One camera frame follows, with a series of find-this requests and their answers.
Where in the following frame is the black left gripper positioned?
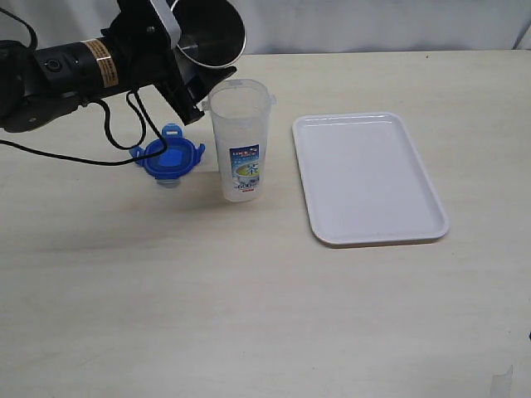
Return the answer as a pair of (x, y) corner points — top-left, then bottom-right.
(100, 1), (237, 124)

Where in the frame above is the stainless steel cup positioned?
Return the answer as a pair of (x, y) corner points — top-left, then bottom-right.
(168, 0), (246, 69)

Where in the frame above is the blue plastic lid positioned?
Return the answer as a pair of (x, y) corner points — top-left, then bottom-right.
(129, 124), (206, 187)

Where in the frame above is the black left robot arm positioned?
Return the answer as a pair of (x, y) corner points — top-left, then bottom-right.
(1, 1), (202, 133)

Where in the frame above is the clear plastic tall container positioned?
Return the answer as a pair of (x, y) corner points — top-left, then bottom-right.
(202, 79), (275, 202)

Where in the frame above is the white rectangular plastic tray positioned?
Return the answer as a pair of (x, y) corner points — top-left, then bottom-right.
(292, 112), (450, 246)

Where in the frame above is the black cable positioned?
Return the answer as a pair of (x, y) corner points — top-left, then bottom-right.
(0, 0), (169, 167)

